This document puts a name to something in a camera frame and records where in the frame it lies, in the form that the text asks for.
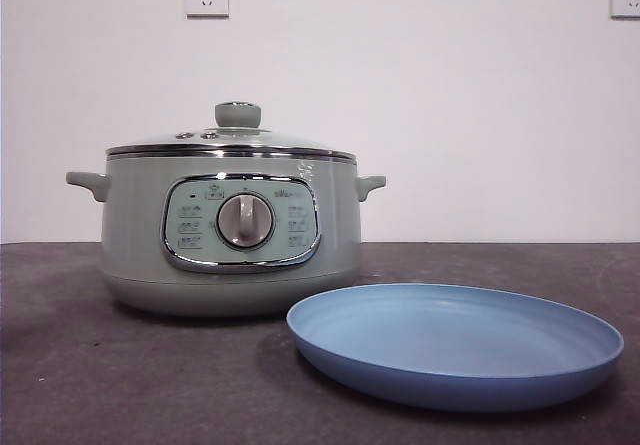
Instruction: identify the blue round plate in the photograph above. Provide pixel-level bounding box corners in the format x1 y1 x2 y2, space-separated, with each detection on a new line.
285 282 626 413

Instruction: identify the glass lid with green knob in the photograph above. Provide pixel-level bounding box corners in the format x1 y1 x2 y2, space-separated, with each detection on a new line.
106 100 354 160

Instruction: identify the pale green electric steamer pot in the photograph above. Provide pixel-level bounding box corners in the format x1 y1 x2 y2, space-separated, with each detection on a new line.
65 150 388 317

